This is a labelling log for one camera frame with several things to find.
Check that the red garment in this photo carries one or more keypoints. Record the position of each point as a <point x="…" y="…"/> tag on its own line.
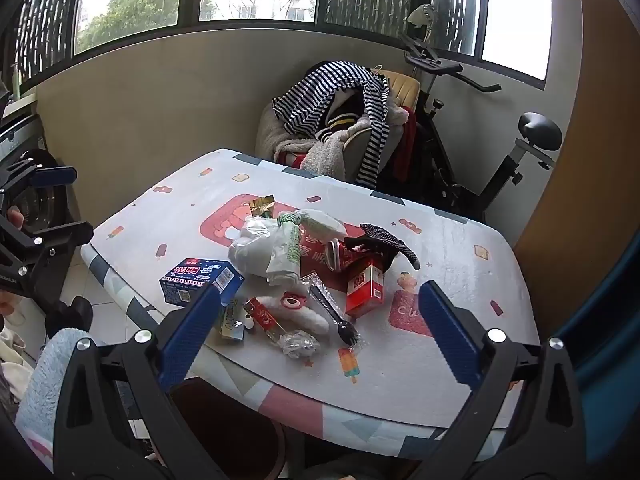
<point x="407" y="140"/>

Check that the person's left hand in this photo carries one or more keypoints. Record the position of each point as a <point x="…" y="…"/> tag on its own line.
<point x="15" y="217"/>

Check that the geometric pattern tablecloth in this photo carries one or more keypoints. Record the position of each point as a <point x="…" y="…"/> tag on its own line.
<point x="310" y="410"/>

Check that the red clear tube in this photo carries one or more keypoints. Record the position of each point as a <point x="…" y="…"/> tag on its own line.
<point x="262" y="317"/>

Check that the pen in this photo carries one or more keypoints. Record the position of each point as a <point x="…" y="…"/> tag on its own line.
<point x="330" y="307"/>

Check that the light blue fleece robe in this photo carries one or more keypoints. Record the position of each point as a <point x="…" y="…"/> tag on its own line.
<point x="45" y="375"/>

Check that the striped shirt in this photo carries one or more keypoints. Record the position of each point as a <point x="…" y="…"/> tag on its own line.
<point x="320" y="90"/>

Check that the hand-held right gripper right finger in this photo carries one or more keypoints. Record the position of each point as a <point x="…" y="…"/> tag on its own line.
<point x="450" y="335"/>

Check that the bear print table mat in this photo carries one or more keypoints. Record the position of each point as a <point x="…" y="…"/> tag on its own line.
<point x="450" y="260"/>

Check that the gold foil wrapper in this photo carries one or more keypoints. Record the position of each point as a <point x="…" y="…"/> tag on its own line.
<point x="262" y="203"/>

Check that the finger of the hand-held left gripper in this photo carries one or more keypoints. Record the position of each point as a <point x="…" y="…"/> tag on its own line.
<point x="52" y="176"/>
<point x="55" y="240"/>

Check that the green scrubber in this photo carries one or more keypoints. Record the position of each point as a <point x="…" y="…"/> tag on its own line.
<point x="232" y="322"/>

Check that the white fluffy hair clip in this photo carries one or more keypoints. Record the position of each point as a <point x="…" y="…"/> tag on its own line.
<point x="310" y="317"/>

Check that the black dotted glove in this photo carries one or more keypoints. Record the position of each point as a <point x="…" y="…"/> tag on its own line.
<point x="382" y="237"/>

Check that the cream fleece jacket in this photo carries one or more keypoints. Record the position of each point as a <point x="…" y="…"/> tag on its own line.
<point x="325" y="155"/>

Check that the black chair caster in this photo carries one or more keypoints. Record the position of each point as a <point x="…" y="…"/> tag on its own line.
<point x="72" y="315"/>

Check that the blue cardboard box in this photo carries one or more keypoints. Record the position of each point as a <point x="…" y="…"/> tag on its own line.
<point x="195" y="277"/>

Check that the black exercise bike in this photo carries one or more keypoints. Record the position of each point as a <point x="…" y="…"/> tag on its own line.
<point x="505" y="170"/>

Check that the white plastic bag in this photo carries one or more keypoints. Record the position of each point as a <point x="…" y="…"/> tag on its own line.
<point x="252" y="252"/>

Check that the crushed red can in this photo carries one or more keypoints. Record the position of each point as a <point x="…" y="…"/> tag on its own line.
<point x="340" y="257"/>

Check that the black jacket with striped cuffs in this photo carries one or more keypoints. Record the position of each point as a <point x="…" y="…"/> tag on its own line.
<point x="345" y="110"/>

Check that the beige chair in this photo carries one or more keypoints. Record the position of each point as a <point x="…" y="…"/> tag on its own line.
<point x="402" y="85"/>

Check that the wooden cabinet side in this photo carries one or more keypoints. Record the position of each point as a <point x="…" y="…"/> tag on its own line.
<point x="590" y="160"/>

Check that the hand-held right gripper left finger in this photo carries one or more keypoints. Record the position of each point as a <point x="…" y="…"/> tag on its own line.
<point x="192" y="332"/>

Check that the red carton box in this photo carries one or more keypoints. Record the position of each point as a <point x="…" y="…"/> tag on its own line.
<point x="365" y="290"/>

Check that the clear wrapper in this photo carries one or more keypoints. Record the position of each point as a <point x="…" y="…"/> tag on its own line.
<point x="300" y="345"/>

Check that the green print plastic bag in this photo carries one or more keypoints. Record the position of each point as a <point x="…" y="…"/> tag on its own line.
<point x="290" y="255"/>

